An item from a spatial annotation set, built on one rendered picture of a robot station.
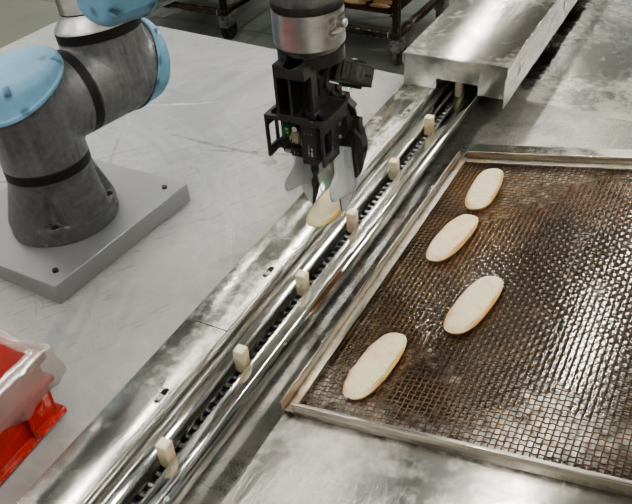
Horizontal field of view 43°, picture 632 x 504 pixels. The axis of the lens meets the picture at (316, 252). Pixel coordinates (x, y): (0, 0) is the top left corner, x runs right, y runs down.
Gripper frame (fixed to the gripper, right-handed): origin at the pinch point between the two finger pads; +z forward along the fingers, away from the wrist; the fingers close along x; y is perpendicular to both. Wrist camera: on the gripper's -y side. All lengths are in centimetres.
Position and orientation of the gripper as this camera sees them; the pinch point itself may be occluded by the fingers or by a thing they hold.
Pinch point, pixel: (330, 193)
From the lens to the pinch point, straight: 96.5
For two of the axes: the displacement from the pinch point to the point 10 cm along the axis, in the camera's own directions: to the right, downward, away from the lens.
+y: -4.6, 5.7, -6.8
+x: 8.8, 2.4, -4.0
